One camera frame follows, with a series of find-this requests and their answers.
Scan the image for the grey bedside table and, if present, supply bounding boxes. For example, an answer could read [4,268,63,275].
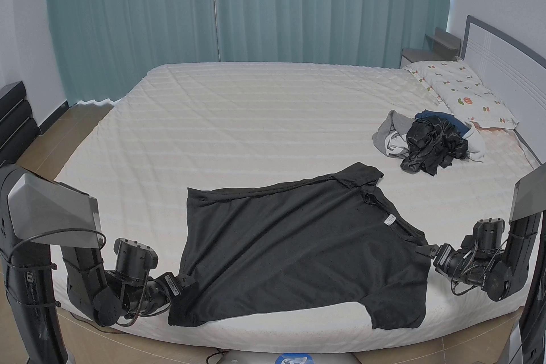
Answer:
[401,27,462,69]

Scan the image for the bed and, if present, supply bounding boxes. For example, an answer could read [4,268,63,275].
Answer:
[53,15,546,354]

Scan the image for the black T-shirt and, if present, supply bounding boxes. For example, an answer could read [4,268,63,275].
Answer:
[167,162,431,330]

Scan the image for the black chest of drawers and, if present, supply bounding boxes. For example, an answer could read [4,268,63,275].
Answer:
[0,82,43,167]

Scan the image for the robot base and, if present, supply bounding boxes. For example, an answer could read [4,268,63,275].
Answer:
[212,349,355,364]

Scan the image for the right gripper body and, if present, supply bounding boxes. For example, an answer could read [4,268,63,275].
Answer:
[433,244,462,278]

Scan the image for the white printed pillow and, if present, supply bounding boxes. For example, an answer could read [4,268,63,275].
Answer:
[403,59,520,129]

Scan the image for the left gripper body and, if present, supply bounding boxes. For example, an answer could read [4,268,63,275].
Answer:
[147,274,187,305]

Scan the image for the pile of clothes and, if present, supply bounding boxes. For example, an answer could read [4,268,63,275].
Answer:
[372,110,487,176]

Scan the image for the black cable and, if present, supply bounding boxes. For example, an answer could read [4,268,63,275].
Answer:
[8,228,107,266]

